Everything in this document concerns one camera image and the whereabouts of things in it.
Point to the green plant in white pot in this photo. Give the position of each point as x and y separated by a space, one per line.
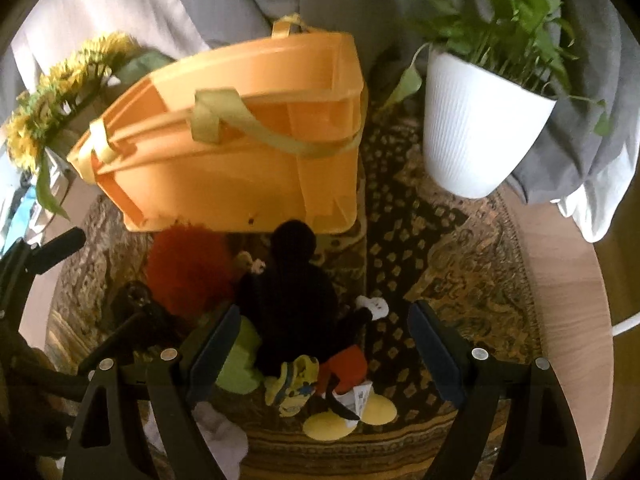
480 120

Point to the orange plastic storage basket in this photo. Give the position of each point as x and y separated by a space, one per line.
240 160

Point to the white curtain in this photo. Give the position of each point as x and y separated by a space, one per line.
115 5

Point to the green plush toy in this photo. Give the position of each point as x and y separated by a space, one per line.
240 365

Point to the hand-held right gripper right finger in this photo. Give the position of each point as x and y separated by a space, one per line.
434 355

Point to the light blue cloth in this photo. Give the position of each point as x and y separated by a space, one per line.
15 222

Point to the patterned brown table rug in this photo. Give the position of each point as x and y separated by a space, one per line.
435 260

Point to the white soft cloth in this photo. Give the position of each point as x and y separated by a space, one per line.
225 442

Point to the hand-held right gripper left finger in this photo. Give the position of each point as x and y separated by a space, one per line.
216 355

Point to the small yellow plush toy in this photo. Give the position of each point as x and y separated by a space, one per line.
295 382

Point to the red fluffy plush toy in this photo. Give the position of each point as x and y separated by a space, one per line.
187 270

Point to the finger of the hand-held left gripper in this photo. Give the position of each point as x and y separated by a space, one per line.
50 254
125 324

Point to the black mouse plush toy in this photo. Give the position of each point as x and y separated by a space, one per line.
295 295

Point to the yellow sunflower bouquet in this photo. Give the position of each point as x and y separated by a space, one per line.
45 105

